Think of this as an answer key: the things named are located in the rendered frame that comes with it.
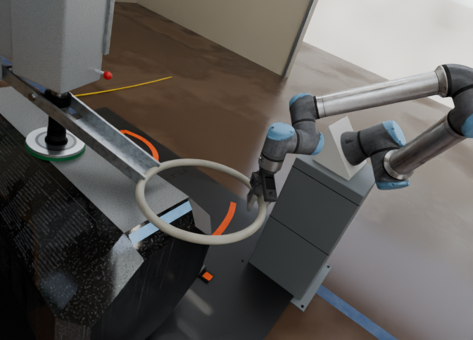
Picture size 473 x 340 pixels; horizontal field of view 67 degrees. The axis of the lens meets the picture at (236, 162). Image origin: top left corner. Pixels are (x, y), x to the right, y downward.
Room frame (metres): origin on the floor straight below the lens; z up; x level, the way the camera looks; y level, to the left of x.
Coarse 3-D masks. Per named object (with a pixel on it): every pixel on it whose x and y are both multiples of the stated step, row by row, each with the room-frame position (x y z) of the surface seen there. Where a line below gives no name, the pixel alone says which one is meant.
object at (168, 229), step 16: (176, 160) 1.23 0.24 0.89; (192, 160) 1.27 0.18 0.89; (208, 160) 1.31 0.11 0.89; (240, 176) 1.26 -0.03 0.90; (144, 208) 0.90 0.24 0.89; (160, 224) 0.85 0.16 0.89; (256, 224) 0.98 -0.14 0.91; (192, 240) 0.83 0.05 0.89; (208, 240) 0.84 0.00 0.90; (224, 240) 0.86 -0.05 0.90; (240, 240) 0.90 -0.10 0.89
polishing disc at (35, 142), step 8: (40, 128) 1.20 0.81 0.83; (32, 136) 1.13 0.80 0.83; (40, 136) 1.15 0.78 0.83; (72, 136) 1.23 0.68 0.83; (32, 144) 1.08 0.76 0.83; (40, 144) 1.10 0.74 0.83; (48, 144) 1.12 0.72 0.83; (72, 144) 1.17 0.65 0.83; (80, 144) 1.19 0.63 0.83; (40, 152) 1.06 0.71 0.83; (48, 152) 1.07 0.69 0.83; (56, 152) 1.09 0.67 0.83; (64, 152) 1.11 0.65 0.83; (72, 152) 1.12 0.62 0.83
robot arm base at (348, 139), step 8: (344, 136) 1.79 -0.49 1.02; (352, 136) 1.78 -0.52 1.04; (344, 144) 1.74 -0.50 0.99; (352, 144) 1.74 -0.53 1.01; (360, 144) 1.72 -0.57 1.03; (344, 152) 1.73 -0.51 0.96; (352, 152) 1.72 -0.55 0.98; (360, 152) 1.72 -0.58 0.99; (352, 160) 1.72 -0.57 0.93; (360, 160) 1.74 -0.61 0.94
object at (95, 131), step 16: (16, 80) 1.12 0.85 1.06; (32, 96) 1.10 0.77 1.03; (48, 112) 1.10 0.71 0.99; (80, 112) 1.20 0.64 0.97; (80, 128) 1.08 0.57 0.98; (96, 128) 1.18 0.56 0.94; (112, 128) 1.18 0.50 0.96; (96, 144) 1.07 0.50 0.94; (112, 144) 1.15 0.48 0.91; (128, 144) 1.17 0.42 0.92; (112, 160) 1.06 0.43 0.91; (128, 160) 1.12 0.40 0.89; (144, 160) 1.16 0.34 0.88; (128, 176) 1.05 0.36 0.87; (144, 176) 1.05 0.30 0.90
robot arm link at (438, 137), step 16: (464, 96) 1.25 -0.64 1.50; (448, 112) 1.31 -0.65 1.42; (464, 112) 1.22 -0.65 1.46; (432, 128) 1.35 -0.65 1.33; (448, 128) 1.27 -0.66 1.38; (464, 128) 1.20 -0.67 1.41; (416, 144) 1.41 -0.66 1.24; (432, 144) 1.34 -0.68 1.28; (448, 144) 1.30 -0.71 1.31; (384, 160) 1.57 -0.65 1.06; (400, 160) 1.48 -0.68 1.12; (416, 160) 1.42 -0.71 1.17; (384, 176) 1.55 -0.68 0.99; (400, 176) 1.52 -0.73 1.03
